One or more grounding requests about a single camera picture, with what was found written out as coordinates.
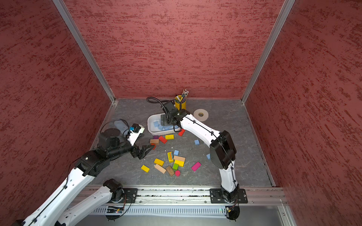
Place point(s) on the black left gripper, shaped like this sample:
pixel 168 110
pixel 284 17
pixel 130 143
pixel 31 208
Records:
pixel 143 153

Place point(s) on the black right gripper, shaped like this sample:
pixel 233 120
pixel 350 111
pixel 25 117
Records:
pixel 165 119

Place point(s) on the light blue cube block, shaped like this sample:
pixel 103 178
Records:
pixel 155 124

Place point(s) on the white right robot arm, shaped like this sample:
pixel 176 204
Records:
pixel 221 146

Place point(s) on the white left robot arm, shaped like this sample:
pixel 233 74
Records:
pixel 112 144

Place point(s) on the tan block left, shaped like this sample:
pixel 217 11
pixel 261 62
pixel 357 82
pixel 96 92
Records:
pixel 154 141

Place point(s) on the yellow metal pencil bucket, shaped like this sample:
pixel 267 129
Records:
pixel 179 106

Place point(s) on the yellow block front left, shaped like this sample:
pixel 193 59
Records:
pixel 145 168

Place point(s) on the yellow block centre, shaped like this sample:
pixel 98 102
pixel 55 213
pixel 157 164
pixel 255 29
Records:
pixel 159 162

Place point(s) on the red flat block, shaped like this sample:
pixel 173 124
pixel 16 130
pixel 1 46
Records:
pixel 162 139

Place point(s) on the red upright block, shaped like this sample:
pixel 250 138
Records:
pixel 181 132

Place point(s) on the white rectangular bowl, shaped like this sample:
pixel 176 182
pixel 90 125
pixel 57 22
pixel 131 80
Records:
pixel 161 129

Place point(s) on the yellow block near bowl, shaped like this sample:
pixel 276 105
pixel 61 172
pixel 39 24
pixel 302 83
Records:
pixel 169 137

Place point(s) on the striped yellow block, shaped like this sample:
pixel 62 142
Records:
pixel 170 157

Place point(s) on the bundle of pencils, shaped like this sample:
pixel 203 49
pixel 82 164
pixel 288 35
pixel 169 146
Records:
pixel 184 95

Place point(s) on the natural wood long block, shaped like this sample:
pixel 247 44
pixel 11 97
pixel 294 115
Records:
pixel 160 168

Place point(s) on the white tape roll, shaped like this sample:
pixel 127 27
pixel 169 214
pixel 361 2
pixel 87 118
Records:
pixel 201 115

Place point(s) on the dark wood block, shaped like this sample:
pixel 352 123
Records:
pixel 170 171

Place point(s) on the green small block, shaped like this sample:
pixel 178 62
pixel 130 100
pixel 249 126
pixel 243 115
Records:
pixel 175 166

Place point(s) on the tan wood block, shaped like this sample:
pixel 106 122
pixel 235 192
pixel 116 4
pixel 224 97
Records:
pixel 178 158

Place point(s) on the yellow block beside green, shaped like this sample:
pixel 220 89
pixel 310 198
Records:
pixel 179 163

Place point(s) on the magenta round block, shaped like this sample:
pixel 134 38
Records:
pixel 177 173

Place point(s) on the magenta block front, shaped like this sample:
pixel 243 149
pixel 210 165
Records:
pixel 196 166

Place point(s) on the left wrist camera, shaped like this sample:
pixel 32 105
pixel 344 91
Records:
pixel 135 131

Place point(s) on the aluminium front rail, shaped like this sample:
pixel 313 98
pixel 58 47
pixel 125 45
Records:
pixel 206 195

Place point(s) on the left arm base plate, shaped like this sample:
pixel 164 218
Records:
pixel 126 195

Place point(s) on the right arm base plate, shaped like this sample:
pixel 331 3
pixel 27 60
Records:
pixel 220 195

